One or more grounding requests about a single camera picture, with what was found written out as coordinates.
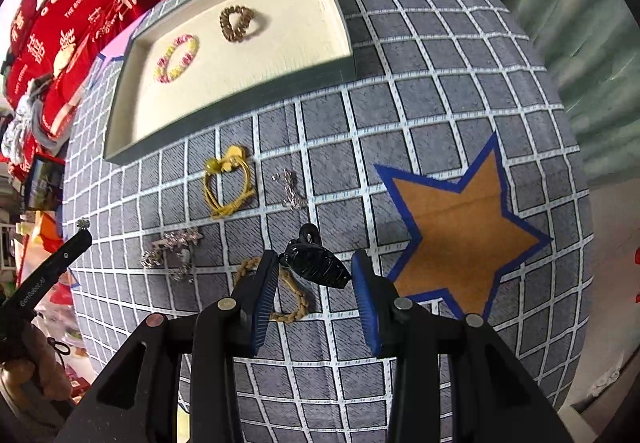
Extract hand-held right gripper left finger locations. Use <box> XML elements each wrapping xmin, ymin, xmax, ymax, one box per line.
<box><xmin>55</xmin><ymin>249</ymin><xmax>281</xmax><ymax>443</ymax></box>

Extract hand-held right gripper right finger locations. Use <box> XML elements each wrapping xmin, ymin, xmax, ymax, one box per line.
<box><xmin>350</xmin><ymin>249</ymin><xmax>573</xmax><ymax>443</ymax></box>

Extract grey grid tablecloth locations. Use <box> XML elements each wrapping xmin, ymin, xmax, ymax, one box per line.
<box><xmin>62</xmin><ymin>0</ymin><xmax>596</xmax><ymax>443</ymax></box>

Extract cream lined jewelry tray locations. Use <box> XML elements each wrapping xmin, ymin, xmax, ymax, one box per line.
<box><xmin>102</xmin><ymin>0</ymin><xmax>357</xmax><ymax>165</ymax></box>

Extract silver rhinestone brooch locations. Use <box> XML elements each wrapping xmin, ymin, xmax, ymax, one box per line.
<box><xmin>140</xmin><ymin>228</ymin><xmax>206</xmax><ymax>283</ymax></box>

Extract grey white knit cloth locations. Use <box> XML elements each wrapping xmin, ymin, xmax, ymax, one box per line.
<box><xmin>4</xmin><ymin>93</ymin><xmax>56</xmax><ymax>156</ymax></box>

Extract orange packet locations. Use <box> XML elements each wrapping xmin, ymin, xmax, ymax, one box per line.
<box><xmin>30</xmin><ymin>213</ymin><xmax>67</xmax><ymax>274</ymax></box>

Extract small silver earrings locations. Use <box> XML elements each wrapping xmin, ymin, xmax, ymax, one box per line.
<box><xmin>272</xmin><ymin>168</ymin><xmax>307</xmax><ymax>210</ymax></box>

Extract tan braided hair tie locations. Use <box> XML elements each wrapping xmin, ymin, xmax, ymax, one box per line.
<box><xmin>234</xmin><ymin>257</ymin><xmax>312</xmax><ymax>324</ymax></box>

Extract black claw hair clip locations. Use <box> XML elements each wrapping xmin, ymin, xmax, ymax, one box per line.
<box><xmin>279</xmin><ymin>223</ymin><xmax>352</xmax><ymax>289</ymax></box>

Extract red-edged printed box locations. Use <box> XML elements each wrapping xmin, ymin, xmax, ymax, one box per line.
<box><xmin>25</xmin><ymin>157</ymin><xmax>67</xmax><ymax>212</ymax></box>

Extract person's left hand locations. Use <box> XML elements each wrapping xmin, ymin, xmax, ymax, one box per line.
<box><xmin>0</xmin><ymin>323</ymin><xmax>76</xmax><ymax>406</ymax></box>

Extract pink yellow bead bracelet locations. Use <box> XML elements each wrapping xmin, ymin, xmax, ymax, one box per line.
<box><xmin>156</xmin><ymin>34</ymin><xmax>200</xmax><ymax>84</ymax></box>

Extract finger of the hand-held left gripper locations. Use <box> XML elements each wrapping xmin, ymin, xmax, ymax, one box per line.
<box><xmin>47</xmin><ymin>230</ymin><xmax>93</xmax><ymax>276</ymax></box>

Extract yellow hair tie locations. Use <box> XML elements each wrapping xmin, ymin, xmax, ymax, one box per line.
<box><xmin>202</xmin><ymin>146</ymin><xmax>258</xmax><ymax>221</ymax></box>

